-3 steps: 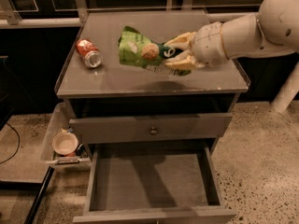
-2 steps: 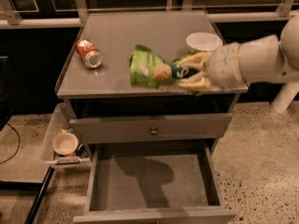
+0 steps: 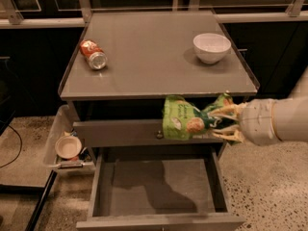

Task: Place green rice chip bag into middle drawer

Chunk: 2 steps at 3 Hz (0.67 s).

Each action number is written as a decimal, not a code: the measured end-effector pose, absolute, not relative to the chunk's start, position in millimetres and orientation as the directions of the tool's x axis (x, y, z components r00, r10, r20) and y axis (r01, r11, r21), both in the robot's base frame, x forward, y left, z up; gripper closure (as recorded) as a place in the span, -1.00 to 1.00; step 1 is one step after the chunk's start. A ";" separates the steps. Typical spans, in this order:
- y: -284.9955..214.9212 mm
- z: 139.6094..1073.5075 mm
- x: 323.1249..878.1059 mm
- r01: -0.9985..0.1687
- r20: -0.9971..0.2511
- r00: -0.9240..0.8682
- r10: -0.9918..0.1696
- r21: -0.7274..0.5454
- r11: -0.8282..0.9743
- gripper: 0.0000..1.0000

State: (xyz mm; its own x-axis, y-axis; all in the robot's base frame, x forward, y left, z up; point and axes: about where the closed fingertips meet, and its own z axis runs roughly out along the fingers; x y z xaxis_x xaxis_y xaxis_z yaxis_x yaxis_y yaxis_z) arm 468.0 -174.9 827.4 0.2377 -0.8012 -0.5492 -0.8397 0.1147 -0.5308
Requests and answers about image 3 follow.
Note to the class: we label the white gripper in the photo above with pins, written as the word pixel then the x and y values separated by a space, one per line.
pixel 257 120

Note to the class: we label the green rice chip bag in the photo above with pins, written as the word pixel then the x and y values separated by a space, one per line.
pixel 182 120

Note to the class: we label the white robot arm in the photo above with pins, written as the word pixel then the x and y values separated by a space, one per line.
pixel 290 115

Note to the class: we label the top grey drawer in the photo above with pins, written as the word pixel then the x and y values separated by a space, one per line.
pixel 131 132

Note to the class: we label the open middle grey drawer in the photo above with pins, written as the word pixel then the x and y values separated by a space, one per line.
pixel 159 188

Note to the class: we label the grey drawer cabinet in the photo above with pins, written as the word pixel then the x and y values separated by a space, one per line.
pixel 150 56

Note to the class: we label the white bowl on cabinet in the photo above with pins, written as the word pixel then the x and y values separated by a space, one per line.
pixel 210 48

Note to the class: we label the orange soda can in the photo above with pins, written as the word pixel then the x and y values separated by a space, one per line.
pixel 93 54

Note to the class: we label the beige bowl in bin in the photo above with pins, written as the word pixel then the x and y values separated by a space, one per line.
pixel 68 147

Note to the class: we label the clear plastic storage bin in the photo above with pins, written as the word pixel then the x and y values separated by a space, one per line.
pixel 63 126

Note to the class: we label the metal railing frame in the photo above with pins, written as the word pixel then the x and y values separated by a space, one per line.
pixel 43 13

